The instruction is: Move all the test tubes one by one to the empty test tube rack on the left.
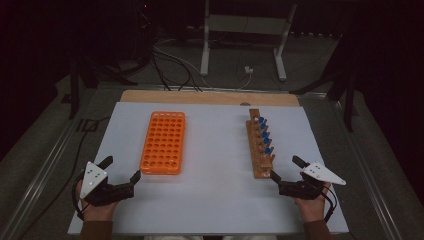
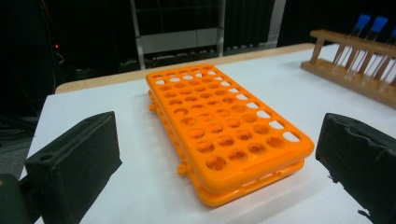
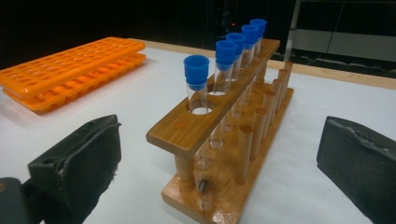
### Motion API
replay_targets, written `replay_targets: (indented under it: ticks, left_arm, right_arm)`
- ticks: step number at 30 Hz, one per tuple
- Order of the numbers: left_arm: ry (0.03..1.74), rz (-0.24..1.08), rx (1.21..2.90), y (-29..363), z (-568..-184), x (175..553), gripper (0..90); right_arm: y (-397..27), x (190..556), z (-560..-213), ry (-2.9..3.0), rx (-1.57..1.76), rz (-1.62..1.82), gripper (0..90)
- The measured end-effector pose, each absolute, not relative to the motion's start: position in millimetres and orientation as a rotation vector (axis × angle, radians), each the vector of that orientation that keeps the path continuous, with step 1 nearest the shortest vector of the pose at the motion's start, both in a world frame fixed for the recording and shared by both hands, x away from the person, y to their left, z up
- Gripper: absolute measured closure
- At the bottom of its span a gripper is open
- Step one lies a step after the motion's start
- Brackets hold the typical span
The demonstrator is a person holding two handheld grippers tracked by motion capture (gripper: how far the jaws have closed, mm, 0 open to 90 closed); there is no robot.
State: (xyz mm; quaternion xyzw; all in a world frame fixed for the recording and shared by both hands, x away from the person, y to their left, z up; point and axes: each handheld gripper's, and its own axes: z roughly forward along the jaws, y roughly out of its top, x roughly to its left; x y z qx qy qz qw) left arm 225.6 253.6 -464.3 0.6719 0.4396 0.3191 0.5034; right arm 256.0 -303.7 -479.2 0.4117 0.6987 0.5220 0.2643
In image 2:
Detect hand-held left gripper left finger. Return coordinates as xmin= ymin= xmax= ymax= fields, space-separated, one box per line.
xmin=23 ymin=110 xmax=123 ymax=224

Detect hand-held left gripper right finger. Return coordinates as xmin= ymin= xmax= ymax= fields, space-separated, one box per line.
xmin=315 ymin=112 xmax=396 ymax=224

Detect wooden test tube rack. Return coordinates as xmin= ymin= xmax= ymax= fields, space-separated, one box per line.
xmin=300 ymin=29 xmax=396 ymax=109

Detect blue-capped test tube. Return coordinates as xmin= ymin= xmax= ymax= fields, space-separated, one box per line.
xmin=331 ymin=13 xmax=372 ymax=76
xmin=346 ymin=16 xmax=389 ymax=80

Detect orange plastic test tube rack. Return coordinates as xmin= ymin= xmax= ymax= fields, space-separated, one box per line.
xmin=145 ymin=63 xmax=316 ymax=208

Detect wooden table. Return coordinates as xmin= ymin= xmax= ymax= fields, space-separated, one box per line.
xmin=55 ymin=42 xmax=316 ymax=94

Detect white table cover sheet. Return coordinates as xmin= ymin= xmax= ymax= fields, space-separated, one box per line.
xmin=20 ymin=43 xmax=396 ymax=224

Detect grey metal stand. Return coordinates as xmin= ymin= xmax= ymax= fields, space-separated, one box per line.
xmin=130 ymin=0 xmax=288 ymax=71

